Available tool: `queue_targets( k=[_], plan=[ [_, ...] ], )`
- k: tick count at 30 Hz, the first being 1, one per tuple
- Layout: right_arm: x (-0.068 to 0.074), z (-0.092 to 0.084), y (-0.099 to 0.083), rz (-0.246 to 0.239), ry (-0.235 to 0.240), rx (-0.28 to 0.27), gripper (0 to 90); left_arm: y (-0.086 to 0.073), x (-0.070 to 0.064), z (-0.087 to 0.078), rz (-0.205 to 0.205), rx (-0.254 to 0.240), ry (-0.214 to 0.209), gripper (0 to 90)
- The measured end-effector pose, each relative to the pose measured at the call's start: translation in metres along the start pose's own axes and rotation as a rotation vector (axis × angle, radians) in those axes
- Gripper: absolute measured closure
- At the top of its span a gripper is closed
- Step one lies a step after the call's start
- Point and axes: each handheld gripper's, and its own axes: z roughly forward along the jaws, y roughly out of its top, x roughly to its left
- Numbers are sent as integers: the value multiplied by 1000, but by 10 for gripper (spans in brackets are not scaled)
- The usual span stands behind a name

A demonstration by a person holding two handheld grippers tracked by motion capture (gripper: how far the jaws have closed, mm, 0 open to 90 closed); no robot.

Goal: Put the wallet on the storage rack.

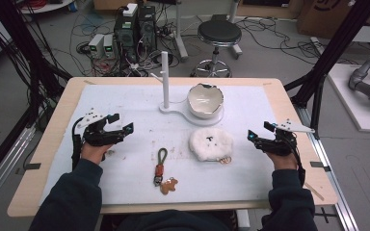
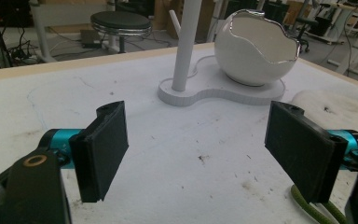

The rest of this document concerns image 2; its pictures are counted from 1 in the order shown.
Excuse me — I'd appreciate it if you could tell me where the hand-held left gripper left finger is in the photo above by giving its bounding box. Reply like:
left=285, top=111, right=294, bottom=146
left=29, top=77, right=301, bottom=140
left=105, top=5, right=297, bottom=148
left=38, top=100, right=130, bottom=203

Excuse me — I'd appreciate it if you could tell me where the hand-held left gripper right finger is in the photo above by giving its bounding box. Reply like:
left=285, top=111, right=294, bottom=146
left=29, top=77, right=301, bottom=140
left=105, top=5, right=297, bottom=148
left=264, top=100, right=358, bottom=204

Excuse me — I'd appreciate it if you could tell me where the grey box on floor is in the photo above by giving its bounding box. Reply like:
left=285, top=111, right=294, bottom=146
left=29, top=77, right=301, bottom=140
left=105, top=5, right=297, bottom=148
left=79, top=29, right=103, bottom=49

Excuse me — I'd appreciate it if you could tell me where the white eggshell-shaped bowl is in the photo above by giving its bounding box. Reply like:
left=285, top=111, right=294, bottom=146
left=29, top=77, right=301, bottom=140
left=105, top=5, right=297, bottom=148
left=213, top=8, right=301, bottom=88

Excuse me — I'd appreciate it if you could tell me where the white stand with pole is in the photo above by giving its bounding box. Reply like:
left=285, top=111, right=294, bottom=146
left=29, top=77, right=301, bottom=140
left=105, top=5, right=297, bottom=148
left=157, top=0, right=286, bottom=107

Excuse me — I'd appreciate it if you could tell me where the black office chair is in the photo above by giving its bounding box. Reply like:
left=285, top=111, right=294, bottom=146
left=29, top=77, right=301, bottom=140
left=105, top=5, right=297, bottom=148
left=293, top=17, right=320, bottom=54

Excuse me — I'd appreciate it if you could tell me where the round black stool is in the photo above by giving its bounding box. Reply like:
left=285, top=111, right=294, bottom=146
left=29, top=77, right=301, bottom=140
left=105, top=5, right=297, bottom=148
left=89, top=10, right=153, bottom=54

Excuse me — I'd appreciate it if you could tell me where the white table leg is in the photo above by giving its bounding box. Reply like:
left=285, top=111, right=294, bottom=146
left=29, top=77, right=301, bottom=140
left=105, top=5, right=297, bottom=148
left=29, top=0, right=57, bottom=63

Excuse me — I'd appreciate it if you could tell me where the green cord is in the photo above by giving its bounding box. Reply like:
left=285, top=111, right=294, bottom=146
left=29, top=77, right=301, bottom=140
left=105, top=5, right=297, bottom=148
left=290, top=184, right=349, bottom=224

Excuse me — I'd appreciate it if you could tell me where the white desk frame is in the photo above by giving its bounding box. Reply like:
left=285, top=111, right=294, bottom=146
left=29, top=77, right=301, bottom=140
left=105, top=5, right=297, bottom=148
left=304, top=1, right=358, bottom=78

